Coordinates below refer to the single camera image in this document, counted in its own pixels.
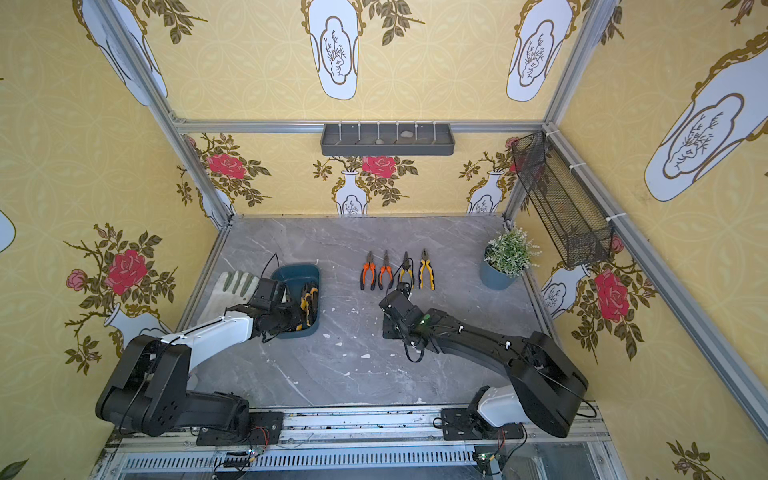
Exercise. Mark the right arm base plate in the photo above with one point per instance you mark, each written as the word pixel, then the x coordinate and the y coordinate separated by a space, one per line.
pixel 460 424

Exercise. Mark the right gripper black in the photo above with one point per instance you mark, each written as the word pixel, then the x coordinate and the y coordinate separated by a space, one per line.
pixel 395 306

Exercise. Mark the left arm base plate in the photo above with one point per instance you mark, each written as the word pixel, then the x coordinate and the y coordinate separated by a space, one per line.
pixel 257 429

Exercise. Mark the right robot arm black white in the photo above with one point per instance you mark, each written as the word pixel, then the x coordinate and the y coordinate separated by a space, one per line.
pixel 546 388

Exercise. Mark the white green work glove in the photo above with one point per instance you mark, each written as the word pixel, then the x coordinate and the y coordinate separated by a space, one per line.
pixel 232 288

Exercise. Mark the orange long-nose pliers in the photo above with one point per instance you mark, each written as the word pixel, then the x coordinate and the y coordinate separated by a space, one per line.
pixel 385 279

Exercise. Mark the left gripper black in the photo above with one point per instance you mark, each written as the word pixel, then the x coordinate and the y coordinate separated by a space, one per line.
pixel 294 309

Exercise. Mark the grey wall shelf tray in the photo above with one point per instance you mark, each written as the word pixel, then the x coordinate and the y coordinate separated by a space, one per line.
pixel 387 138

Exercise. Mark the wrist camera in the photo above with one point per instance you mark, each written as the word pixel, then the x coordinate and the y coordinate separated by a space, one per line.
pixel 404 289
pixel 268 294

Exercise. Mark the yellow black long-nose pliers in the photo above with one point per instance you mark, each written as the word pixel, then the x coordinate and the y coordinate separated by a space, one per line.
pixel 406 271

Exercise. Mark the blue plant pot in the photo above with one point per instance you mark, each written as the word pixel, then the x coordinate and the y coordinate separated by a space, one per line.
pixel 492 278

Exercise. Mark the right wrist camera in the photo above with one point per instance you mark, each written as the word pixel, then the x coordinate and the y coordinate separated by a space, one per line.
pixel 404 289

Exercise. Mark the black wire mesh basket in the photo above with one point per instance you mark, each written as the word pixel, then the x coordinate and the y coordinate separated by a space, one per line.
pixel 574 222

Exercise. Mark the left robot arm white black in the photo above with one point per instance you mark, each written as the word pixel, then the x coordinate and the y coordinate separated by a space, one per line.
pixel 147 391

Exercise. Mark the teal storage box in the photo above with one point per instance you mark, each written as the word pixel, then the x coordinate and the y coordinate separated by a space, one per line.
pixel 302 282

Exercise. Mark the green white artificial plant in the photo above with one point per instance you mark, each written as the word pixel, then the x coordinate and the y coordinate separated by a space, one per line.
pixel 512 252

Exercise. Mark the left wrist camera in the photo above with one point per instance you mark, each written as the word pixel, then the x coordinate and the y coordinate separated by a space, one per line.
pixel 268 294

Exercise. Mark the yellow black combination pliers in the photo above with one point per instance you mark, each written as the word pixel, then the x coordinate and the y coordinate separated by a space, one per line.
pixel 426 276

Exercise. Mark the orange black needle pliers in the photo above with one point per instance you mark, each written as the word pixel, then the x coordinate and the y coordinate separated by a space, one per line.
pixel 368 276

